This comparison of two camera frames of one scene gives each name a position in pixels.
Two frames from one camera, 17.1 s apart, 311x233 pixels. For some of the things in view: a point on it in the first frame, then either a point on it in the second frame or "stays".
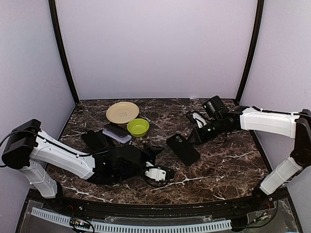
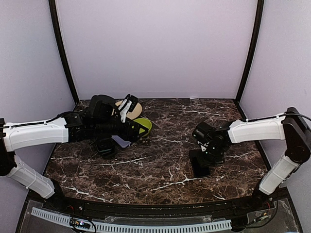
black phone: [183, 149] -> [201, 162]
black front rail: [155, 209] stays
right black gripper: [200, 138] -> [219, 159]
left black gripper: [152, 151] -> [133, 137]
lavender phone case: [125, 140] stays
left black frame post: [54, 19] stays
